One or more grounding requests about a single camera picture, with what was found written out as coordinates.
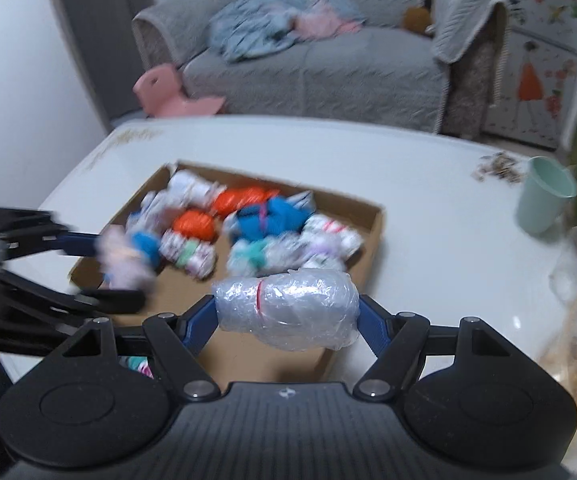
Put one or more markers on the pile of seed shells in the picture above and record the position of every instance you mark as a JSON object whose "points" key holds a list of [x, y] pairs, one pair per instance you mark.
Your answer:
{"points": [[498, 165]]}

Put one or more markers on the brown cardboard box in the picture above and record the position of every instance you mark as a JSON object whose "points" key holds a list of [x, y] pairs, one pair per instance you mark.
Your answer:
{"points": [[178, 285]]}

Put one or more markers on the dark grey door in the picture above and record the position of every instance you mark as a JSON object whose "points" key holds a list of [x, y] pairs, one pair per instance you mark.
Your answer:
{"points": [[98, 35]]}

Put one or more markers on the grey sock roll blue patch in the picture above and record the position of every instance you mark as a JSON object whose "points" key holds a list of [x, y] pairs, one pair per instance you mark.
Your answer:
{"points": [[301, 200]]}

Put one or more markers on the pink cloth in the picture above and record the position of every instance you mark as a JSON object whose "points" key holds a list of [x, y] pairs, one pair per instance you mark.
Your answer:
{"points": [[326, 25]]}

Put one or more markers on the teal sock roll red mark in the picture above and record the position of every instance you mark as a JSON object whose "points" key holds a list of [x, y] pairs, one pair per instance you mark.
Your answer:
{"points": [[138, 366]]}

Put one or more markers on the small orange wrapped roll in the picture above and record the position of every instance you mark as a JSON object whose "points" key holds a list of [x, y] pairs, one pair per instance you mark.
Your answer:
{"points": [[196, 224]]}

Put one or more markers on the mint green cup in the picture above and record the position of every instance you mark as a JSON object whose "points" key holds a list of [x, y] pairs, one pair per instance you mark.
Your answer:
{"points": [[543, 200]]}

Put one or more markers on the pink fluffy sock roll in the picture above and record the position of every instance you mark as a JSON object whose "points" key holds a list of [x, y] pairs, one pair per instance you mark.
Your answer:
{"points": [[118, 260]]}

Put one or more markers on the brown plush toy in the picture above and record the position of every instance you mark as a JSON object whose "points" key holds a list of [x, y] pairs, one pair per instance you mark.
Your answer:
{"points": [[416, 20]]}

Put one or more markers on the pink plastic chair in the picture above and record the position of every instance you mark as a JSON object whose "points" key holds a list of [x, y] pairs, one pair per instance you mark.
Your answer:
{"points": [[168, 90]]}

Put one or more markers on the large orange wrapped roll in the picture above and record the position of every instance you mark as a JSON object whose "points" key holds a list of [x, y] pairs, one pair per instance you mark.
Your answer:
{"points": [[241, 200]]}

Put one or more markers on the plastic wrapped white sock roll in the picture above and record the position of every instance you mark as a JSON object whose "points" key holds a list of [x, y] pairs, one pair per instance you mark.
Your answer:
{"points": [[321, 261]]}

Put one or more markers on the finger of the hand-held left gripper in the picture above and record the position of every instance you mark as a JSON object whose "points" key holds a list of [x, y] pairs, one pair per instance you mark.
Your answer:
{"points": [[81, 244], [113, 301]]}

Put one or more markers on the floral printed cabinet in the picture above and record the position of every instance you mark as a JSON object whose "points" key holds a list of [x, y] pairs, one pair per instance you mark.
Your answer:
{"points": [[533, 60]]}

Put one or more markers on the clear plastic bundle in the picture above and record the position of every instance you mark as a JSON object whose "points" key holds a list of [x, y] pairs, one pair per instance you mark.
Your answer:
{"points": [[288, 310]]}

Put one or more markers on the teal white plastic wrapped roll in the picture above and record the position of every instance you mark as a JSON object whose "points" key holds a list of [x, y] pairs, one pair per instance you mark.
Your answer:
{"points": [[253, 255]]}

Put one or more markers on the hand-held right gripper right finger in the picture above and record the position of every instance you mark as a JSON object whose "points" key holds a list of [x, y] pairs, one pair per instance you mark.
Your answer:
{"points": [[371, 325]]}

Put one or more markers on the blue printed blanket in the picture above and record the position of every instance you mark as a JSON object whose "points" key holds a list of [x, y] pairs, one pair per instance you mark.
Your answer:
{"points": [[258, 25]]}

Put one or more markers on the grey sofa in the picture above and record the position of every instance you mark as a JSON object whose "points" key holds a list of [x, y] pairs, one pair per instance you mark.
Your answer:
{"points": [[358, 75]]}

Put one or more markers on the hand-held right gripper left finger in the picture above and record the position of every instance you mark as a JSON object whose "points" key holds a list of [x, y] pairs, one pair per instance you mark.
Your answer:
{"points": [[201, 320]]}

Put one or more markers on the white floral sock roll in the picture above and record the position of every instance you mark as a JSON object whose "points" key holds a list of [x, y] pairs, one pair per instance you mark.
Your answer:
{"points": [[188, 255]]}

